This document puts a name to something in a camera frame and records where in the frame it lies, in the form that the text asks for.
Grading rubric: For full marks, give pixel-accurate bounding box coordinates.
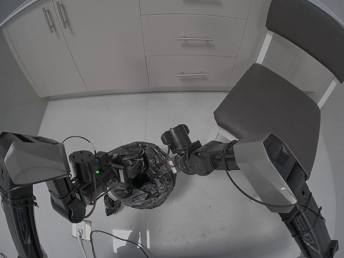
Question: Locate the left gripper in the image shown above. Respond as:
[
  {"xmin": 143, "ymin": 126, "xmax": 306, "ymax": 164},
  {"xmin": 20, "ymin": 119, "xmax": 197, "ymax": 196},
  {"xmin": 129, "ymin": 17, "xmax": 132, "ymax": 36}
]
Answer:
[{"xmin": 98, "ymin": 159, "xmax": 145, "ymax": 193}]

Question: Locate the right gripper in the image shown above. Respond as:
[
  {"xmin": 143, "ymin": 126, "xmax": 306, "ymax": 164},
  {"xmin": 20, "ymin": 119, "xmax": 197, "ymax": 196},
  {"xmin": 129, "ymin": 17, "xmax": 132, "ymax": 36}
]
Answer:
[{"xmin": 165, "ymin": 155, "xmax": 189, "ymax": 175}]

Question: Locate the black plastic bag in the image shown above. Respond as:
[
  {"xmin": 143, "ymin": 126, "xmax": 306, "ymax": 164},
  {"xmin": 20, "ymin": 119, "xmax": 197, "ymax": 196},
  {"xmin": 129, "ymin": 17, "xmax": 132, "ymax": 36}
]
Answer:
[{"xmin": 106, "ymin": 141, "xmax": 176, "ymax": 211}]

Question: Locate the crumpled black plastic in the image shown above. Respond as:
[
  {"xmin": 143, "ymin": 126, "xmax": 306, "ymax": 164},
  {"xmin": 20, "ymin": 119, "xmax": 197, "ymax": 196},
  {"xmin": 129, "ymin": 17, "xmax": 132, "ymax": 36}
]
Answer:
[{"xmin": 103, "ymin": 196, "xmax": 123, "ymax": 217}]

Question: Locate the dark grey white-framed chair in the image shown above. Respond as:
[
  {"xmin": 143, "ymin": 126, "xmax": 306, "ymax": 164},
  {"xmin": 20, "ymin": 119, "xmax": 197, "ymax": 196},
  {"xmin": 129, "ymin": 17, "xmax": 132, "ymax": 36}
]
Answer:
[{"xmin": 214, "ymin": 0, "xmax": 344, "ymax": 183}]

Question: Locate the pale grey cabinet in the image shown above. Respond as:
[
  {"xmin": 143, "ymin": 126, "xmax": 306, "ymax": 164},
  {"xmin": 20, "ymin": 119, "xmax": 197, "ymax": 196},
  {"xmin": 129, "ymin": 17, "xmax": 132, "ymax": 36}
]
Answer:
[{"xmin": 0, "ymin": 0, "xmax": 344, "ymax": 101}]

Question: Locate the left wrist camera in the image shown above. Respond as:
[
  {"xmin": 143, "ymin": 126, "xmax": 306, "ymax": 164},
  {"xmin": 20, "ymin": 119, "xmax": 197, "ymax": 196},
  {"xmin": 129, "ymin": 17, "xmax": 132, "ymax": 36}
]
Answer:
[{"xmin": 94, "ymin": 151, "xmax": 114, "ymax": 175}]

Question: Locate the black cable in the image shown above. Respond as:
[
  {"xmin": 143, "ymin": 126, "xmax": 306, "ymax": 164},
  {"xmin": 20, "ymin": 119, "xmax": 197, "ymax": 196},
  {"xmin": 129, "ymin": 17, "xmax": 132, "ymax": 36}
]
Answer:
[
  {"xmin": 223, "ymin": 140, "xmax": 299, "ymax": 207},
  {"xmin": 89, "ymin": 230, "xmax": 150, "ymax": 258},
  {"xmin": 63, "ymin": 135, "xmax": 97, "ymax": 156}
]

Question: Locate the white power cable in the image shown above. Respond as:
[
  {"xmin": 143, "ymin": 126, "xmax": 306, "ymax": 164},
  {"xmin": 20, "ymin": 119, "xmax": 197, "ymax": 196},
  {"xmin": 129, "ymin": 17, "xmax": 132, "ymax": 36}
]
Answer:
[{"xmin": 76, "ymin": 228, "xmax": 87, "ymax": 258}]

